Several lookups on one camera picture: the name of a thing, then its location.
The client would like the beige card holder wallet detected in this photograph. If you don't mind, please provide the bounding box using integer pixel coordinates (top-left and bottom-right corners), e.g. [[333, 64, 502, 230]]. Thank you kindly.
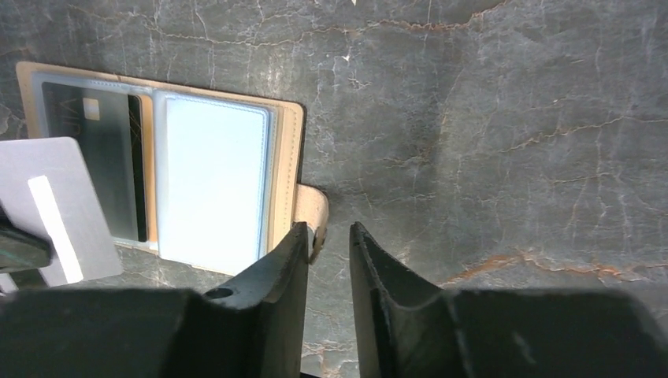
[[16, 61, 329, 276]]

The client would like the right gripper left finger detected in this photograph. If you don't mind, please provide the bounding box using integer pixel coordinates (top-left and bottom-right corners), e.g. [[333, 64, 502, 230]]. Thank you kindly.
[[1, 222, 309, 377]]

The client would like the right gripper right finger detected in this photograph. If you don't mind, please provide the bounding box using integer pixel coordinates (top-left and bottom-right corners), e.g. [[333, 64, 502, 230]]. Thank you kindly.
[[349, 223, 667, 377]]

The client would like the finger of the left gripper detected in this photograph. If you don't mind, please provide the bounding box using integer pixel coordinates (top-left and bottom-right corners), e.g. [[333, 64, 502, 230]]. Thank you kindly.
[[1, 208, 52, 273]]

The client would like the grey credit card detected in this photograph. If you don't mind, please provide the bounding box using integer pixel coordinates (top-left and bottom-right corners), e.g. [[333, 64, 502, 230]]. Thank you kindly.
[[1, 137, 123, 292]]

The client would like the black credit card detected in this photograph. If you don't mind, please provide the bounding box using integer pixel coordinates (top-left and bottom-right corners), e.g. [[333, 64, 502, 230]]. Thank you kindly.
[[42, 82, 148, 242]]

